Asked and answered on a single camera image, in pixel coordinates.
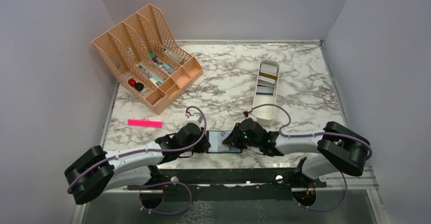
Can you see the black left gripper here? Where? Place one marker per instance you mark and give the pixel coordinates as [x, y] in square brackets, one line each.
[204, 146]

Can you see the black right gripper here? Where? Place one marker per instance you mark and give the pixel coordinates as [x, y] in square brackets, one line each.
[233, 139]

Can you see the silver VIP credit card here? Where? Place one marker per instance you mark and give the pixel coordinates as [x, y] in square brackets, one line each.
[221, 135]

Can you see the black leather card holder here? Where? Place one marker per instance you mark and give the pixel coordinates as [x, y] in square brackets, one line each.
[216, 138]

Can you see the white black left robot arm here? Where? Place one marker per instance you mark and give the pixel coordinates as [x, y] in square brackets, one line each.
[97, 170]

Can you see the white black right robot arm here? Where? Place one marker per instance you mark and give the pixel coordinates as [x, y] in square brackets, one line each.
[336, 147]

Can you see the cream oblong plastic tray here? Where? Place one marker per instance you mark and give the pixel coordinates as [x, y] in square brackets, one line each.
[264, 115]

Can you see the pink rectangular bar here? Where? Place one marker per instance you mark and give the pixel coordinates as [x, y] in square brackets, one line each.
[145, 123]

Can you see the teal pens in organizer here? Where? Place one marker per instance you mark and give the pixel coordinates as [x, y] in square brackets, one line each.
[164, 66]

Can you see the black round item in organizer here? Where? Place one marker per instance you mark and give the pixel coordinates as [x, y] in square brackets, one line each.
[139, 86]

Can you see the grey device in organizer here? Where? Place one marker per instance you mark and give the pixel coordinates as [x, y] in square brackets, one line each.
[178, 58]

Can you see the red round item in organizer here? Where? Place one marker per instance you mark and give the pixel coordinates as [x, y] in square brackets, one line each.
[131, 82]

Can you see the peach plastic file organizer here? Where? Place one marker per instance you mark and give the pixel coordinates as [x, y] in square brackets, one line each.
[125, 48]

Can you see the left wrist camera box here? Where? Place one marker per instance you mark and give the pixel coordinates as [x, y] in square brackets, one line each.
[195, 118]

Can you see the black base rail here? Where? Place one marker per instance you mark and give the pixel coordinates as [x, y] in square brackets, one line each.
[177, 185]

